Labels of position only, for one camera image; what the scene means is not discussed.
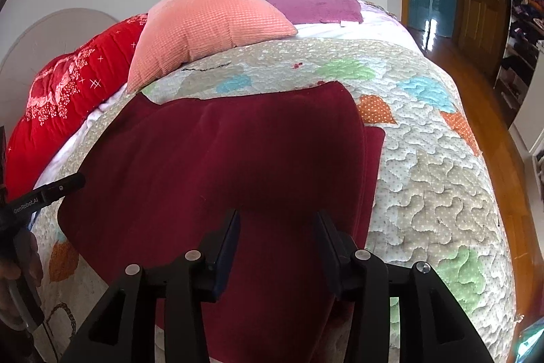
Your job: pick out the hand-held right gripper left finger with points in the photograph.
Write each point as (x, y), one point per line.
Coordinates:
(227, 248)

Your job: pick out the white desk shelf unit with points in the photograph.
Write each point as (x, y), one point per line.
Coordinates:
(531, 120)

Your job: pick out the person's left hand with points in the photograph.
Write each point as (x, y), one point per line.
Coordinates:
(33, 261)

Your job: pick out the holographic shiny bag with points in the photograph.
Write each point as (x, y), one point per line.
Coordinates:
(533, 341)

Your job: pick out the grey rounded headboard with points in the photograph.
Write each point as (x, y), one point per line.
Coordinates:
(51, 31)

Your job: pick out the shelf rack with clothes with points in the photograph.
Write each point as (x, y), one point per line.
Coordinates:
(516, 48)

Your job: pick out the pink waffle pillow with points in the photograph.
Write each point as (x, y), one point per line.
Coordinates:
(204, 27)

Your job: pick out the purple towel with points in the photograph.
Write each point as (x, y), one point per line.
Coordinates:
(314, 8)

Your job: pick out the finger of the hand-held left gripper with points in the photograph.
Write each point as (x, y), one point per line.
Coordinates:
(63, 186)

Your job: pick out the red floral quilt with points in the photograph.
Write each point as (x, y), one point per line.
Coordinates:
(63, 99)

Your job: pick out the maroon knit sweater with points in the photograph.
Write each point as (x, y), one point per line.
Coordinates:
(212, 159)

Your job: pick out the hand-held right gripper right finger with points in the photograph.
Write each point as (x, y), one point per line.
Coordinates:
(329, 248)

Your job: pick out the quilted patchwork bedspread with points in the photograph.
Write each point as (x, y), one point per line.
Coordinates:
(425, 197)

